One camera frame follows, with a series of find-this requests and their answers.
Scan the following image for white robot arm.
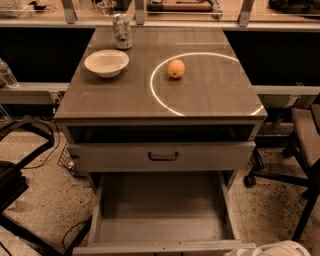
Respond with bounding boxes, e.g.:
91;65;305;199
223;240;311;256

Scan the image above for grey drawer cabinet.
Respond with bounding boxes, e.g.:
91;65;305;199
54;26;269;188

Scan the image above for grey middle drawer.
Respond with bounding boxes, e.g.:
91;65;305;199
68;142;255;172

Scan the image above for grey drawer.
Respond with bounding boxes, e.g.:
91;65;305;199
68;142;255;172
73;172;255;256

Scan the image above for grey bottom drawer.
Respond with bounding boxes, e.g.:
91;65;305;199
73;172;255;256

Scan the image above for orange fruit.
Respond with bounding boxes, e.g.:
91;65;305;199
167;59;185;79

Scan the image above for white bowl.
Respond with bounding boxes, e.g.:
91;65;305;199
84;50;129;78

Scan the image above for green white soda can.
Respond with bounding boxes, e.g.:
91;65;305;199
113;13;133;50

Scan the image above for black office chair right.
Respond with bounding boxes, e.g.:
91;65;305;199
243;95;320;242

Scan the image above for black chair left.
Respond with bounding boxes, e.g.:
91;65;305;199
0;115;92;256

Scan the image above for clear plastic bottle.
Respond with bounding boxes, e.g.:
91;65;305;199
0;59;19;88

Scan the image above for wire mesh basket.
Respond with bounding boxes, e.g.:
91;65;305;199
58;144;80;177

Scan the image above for black floor cable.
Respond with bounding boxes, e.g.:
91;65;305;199
61;215;93;252

